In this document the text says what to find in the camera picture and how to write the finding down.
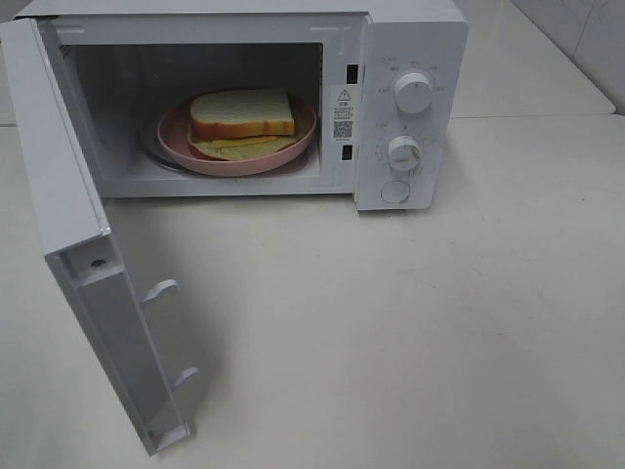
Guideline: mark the toast sandwich with cheese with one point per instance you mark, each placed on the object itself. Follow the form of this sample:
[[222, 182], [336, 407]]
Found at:
[[243, 124]]

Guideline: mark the pink round plate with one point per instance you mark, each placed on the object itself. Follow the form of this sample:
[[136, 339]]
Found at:
[[238, 157]]

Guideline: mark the white microwave door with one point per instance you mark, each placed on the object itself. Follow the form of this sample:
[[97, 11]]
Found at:
[[73, 220]]

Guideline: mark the white lower microwave knob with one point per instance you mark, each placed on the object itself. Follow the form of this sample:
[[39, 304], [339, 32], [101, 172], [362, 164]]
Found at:
[[404, 153]]

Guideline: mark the white microwave knob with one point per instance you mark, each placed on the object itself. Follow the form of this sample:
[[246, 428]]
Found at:
[[404, 153], [413, 92]]

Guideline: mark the white warning label sticker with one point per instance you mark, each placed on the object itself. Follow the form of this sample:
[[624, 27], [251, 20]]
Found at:
[[343, 113]]

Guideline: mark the white microwave oven body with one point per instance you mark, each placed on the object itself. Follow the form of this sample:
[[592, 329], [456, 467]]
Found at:
[[90, 81]]

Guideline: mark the white upper microwave knob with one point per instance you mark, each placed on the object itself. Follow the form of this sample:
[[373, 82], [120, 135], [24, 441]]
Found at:
[[413, 92]]

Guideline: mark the glass microwave turntable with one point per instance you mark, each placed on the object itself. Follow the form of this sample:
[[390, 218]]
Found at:
[[170, 148]]

